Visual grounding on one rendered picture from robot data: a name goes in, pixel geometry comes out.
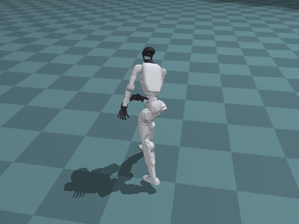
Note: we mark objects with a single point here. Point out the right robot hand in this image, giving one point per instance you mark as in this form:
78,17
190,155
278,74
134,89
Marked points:
138,97

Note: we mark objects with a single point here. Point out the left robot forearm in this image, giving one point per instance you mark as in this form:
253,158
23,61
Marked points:
126,97

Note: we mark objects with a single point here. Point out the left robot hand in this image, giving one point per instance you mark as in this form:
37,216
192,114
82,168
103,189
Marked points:
123,112

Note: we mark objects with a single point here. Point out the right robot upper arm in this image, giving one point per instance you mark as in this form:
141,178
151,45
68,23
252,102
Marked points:
164,72

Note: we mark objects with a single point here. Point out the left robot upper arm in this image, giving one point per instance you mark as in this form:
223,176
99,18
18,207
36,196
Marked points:
133,76

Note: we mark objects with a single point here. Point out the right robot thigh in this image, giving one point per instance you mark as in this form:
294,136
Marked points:
154,116

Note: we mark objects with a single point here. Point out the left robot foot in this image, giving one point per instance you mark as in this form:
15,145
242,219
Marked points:
154,181

